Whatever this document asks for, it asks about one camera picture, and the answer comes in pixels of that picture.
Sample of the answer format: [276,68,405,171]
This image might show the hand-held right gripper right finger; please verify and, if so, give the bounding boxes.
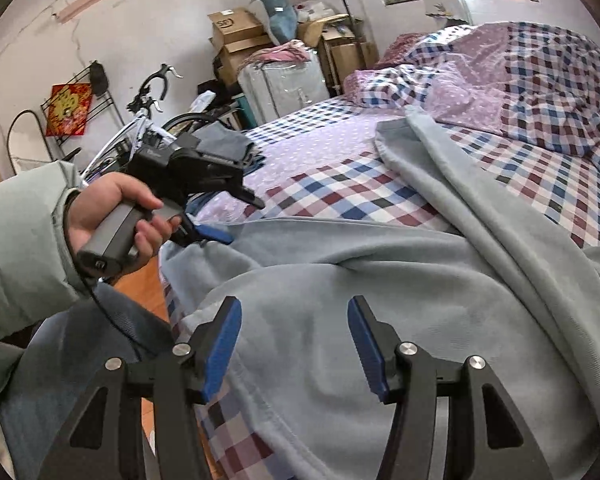
[346,295,553,480]

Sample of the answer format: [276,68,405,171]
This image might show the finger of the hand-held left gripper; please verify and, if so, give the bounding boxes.
[172,212,236,249]
[230,180,267,210]

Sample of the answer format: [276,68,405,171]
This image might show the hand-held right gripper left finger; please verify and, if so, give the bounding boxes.
[37,296,243,480]

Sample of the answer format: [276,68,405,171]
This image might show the pale grey-blue pants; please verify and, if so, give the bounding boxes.
[157,107,600,480]

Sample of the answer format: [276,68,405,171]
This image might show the person's left forearm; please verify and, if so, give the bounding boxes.
[0,160,88,411]

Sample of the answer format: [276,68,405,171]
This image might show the stack of folded clothes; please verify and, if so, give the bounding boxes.
[180,122,268,181]

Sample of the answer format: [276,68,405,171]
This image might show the person's left hand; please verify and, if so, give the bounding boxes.
[65,172,176,277]

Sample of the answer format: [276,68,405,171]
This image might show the white bicycle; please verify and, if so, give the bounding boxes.
[77,62,231,186]

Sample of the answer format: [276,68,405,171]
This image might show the cardboard box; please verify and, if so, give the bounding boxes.
[327,40,378,86]
[207,7,268,51]
[215,35,276,86]
[297,15,363,43]

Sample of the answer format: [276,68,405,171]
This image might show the silver suitcase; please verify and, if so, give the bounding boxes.
[237,45,331,123]

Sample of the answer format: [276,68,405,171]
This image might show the black bag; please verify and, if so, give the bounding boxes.
[89,60,108,96]

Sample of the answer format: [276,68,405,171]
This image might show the pink cloth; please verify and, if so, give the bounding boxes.
[245,40,311,66]

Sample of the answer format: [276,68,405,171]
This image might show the person's legs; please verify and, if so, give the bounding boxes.
[0,285,181,480]

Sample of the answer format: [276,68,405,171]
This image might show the teal plush toy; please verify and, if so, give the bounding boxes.
[247,0,301,43]

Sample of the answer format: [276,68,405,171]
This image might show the white plastic bag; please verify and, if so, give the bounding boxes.
[295,0,336,23]

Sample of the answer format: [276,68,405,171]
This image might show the maroon patterned pillow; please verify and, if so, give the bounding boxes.
[375,32,431,68]

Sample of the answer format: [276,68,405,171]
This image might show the checked and dotted duvet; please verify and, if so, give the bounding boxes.
[345,20,600,186]

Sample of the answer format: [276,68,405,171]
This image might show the red wall poster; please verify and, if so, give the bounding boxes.
[45,82,93,137]

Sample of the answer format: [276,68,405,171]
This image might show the black wire rack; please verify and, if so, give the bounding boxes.
[7,60,126,171]

